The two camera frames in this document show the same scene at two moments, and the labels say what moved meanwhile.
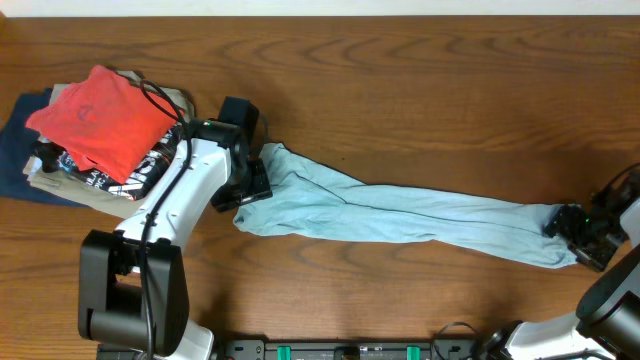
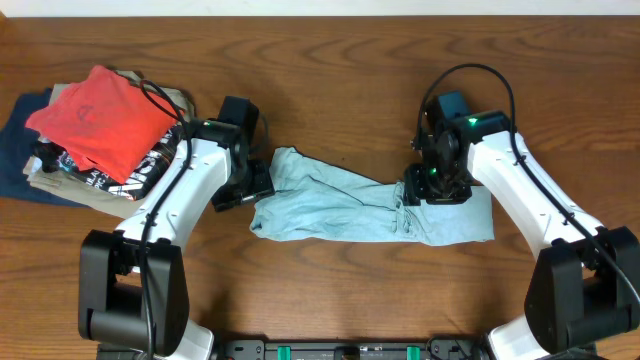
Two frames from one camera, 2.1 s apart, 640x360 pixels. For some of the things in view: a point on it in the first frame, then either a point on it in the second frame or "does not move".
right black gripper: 570,232 → 436,192
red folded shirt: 111,120 does not move
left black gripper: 257,181 does not move
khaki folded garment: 66,183 does not move
